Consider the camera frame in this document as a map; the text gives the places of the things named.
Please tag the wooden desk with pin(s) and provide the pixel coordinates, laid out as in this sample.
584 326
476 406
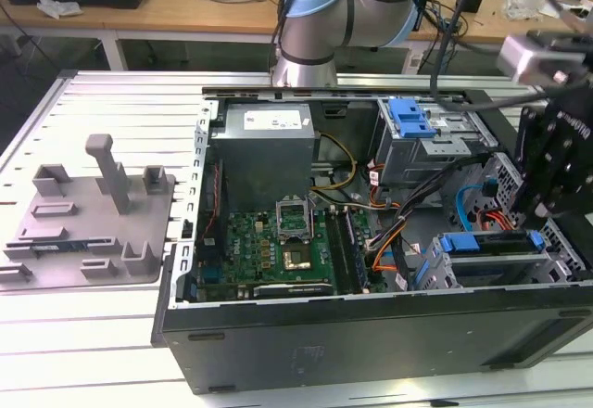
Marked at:
185 14

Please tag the black case fan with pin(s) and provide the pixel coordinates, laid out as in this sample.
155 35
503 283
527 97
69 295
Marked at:
212 206

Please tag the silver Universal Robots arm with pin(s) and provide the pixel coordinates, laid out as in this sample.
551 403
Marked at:
315 23

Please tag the green motherboard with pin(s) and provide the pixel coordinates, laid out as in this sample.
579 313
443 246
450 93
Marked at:
245 246

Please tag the blue drive latch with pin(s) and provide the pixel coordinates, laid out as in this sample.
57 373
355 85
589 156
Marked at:
407 120

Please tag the grey power supply unit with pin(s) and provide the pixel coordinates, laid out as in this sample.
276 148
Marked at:
264 162

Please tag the black RAM slot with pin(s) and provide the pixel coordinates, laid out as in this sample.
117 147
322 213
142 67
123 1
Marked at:
336 250

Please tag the grey parts rack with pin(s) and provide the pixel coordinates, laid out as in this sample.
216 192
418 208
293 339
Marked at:
92 227

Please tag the clear plastic bag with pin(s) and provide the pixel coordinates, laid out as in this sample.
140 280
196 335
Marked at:
521 9

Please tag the green RAM stick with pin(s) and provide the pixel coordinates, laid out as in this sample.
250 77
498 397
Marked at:
55 246
356 255

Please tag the grey metal drive cage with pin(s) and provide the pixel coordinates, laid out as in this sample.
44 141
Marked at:
417 160

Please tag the grey metal disk bay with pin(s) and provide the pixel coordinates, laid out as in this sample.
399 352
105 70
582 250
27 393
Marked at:
500 271

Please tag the black graphics card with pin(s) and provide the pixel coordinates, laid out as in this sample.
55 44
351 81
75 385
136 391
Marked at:
292 290

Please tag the CPU socket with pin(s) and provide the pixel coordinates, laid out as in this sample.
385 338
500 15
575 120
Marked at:
297 260

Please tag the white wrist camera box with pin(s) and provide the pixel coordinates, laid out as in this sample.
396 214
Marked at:
523 58

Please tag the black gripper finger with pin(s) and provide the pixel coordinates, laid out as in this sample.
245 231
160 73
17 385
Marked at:
533 148
549 199

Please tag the black open PC case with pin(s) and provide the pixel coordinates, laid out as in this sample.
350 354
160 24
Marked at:
370 343

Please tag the crumpled white paper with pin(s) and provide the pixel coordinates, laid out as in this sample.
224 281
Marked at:
58 7

